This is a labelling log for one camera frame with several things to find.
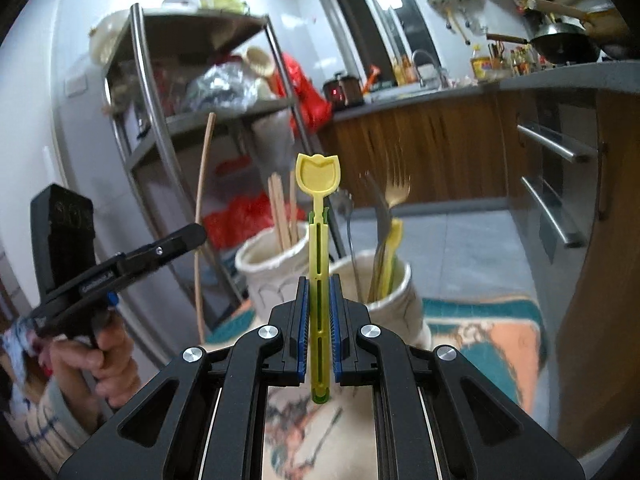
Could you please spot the yellow oil bottle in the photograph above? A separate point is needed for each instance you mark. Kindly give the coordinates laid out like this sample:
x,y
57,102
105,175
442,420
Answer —
x,y
481,65

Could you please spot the kitchen faucet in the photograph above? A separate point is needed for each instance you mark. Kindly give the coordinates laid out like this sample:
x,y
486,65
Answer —
x,y
425,67

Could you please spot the orange bottles by sink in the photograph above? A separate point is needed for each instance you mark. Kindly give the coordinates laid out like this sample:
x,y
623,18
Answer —
x,y
405,71

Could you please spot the grey kitchen countertop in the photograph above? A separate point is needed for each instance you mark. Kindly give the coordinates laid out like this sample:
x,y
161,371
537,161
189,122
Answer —
x,y
500,82

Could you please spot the clear plastic bag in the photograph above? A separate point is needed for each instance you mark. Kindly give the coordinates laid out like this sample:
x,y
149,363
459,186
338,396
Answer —
x,y
220,87

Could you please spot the dark red pressure cooker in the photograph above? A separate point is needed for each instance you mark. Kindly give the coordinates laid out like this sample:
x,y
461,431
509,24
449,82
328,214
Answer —
x,y
342,91

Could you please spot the person's left forearm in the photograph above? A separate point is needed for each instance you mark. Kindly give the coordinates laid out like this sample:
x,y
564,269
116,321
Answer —
x,y
40,410

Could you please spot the person's left hand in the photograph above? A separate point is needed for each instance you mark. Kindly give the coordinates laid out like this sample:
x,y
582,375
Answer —
x,y
112,370

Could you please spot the long thin bamboo stick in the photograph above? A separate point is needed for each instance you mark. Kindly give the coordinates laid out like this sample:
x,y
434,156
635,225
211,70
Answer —
x,y
205,185

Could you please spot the gold fork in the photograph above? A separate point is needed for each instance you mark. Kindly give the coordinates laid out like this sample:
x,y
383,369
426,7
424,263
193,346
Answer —
x,y
397,192

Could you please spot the stainless steel rack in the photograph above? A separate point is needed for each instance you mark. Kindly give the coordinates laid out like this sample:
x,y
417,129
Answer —
x,y
150,110

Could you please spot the yellow tulip bag clip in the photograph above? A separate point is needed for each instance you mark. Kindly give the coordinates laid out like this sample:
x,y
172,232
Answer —
x,y
318,175

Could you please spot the small white ceramic jar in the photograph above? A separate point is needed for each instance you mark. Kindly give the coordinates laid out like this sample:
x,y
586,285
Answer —
x,y
397,312

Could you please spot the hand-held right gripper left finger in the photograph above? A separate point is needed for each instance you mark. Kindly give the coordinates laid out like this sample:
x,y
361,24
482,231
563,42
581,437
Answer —
x,y
301,332

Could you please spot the hanging red plastic bag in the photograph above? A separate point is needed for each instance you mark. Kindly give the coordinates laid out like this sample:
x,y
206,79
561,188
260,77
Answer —
x,y
305,95

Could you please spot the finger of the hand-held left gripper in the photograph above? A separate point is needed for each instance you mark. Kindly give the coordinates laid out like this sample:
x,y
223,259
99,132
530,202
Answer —
x,y
170,242

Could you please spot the orange kitchen brush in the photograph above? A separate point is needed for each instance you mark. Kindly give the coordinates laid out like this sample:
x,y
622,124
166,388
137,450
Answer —
x,y
372,79

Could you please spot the dark steel fork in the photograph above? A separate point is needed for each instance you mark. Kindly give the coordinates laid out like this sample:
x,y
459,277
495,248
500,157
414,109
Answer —
x,y
377,210

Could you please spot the wooden base cabinet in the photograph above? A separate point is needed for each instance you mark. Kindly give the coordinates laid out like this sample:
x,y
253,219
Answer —
x,y
425,155

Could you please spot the beige woven cup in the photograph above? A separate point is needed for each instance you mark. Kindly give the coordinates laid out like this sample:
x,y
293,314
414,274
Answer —
x,y
257,62

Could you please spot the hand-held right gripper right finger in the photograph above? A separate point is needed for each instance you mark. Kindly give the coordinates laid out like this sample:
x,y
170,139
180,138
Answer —
x,y
336,332

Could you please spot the large white ceramic jar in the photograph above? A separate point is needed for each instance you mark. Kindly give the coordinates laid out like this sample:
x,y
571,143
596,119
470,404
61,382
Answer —
x,y
260,272

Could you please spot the kitchen window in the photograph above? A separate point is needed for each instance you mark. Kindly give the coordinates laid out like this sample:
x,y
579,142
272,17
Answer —
x,y
380,20

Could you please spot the row of condiment bottles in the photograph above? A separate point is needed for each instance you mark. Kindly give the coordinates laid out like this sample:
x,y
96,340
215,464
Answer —
x,y
522,60

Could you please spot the large red plastic bag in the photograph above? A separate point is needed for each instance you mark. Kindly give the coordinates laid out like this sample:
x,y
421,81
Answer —
x,y
240,220

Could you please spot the black wok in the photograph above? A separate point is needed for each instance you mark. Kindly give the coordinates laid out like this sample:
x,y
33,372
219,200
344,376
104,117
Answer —
x,y
565,45

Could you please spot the steel spoon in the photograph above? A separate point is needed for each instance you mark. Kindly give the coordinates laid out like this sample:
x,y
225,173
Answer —
x,y
345,207

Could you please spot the white wall switch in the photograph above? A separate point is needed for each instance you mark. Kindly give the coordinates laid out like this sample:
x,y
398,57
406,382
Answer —
x,y
76,84

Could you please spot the wooden chopstick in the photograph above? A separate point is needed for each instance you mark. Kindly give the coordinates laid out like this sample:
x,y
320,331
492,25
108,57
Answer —
x,y
276,210
283,220

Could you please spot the printed tablecloth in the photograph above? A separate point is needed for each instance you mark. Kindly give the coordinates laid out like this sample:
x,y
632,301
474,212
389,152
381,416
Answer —
x,y
480,330

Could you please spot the knife block with scissors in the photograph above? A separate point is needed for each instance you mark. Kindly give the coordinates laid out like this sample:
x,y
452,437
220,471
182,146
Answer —
x,y
496,55

